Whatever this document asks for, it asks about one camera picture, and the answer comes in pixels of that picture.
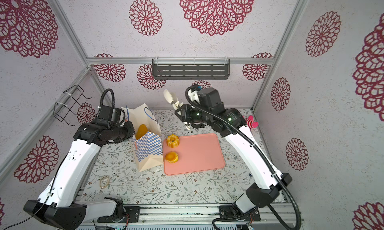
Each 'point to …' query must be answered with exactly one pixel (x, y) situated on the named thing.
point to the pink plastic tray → (196, 153)
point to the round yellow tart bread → (171, 157)
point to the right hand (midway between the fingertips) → (178, 109)
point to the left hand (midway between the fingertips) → (134, 134)
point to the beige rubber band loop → (100, 180)
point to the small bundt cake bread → (173, 141)
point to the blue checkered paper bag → (148, 148)
